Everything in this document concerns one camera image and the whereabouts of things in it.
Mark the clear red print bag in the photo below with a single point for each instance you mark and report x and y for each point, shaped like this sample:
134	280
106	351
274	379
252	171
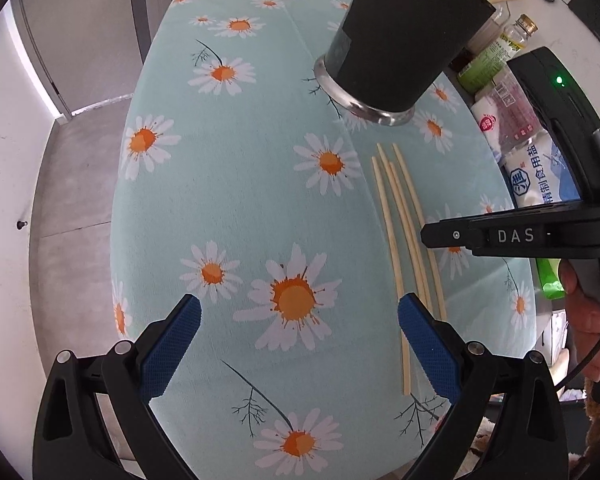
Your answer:
504	114

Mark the black cylindrical utensil holder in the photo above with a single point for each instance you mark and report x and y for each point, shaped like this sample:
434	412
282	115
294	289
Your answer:
386	53

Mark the green sugar bag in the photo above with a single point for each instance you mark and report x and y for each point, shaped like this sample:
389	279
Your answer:
548	274

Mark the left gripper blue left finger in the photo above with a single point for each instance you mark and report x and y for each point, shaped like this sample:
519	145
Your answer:
163	345

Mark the daisy print tablecloth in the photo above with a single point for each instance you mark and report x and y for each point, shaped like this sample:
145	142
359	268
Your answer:
243	184

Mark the grey door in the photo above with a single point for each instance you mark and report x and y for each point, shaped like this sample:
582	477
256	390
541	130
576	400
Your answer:
87	52

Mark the green label oil bottle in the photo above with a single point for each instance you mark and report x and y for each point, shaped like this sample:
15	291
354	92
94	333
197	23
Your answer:
511	40

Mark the person's right hand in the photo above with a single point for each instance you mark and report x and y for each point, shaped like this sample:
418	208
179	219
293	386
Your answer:
583	315

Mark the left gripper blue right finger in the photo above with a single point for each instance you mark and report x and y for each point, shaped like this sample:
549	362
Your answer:
426	336

